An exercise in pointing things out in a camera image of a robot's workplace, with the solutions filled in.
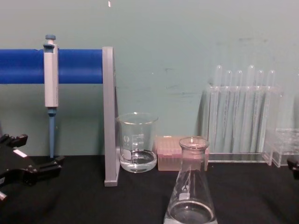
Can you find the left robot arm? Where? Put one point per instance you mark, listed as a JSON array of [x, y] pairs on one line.
[[2, 196]]

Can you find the glass beaker with water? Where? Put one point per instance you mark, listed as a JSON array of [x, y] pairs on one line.
[[137, 161]]

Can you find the pink pipette tip box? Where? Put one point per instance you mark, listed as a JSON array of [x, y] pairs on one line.
[[167, 158]]

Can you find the clear plastic transfer pipette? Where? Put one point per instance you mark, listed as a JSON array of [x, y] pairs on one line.
[[251, 74], [218, 74], [228, 78], [238, 78]]

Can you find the tall clear acrylic rack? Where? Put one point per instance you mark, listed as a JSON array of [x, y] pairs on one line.
[[243, 159]]

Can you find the blue pipette stand bar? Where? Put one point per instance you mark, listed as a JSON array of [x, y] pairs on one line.
[[79, 66]]

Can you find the glass conical flask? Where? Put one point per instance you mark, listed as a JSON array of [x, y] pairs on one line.
[[190, 210]]

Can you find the black table cloth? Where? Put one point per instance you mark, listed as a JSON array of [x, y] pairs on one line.
[[93, 205]]

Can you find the grey pipette stand upright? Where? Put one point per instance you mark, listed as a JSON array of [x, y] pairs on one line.
[[109, 116]]

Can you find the low clear acrylic rack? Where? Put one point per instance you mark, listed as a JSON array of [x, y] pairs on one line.
[[282, 158]]

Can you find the white and blue pipette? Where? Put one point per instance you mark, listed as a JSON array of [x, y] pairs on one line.
[[51, 79]]

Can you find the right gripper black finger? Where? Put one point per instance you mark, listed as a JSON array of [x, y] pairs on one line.
[[294, 168]]

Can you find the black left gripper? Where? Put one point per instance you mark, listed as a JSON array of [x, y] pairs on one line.
[[11, 163]]

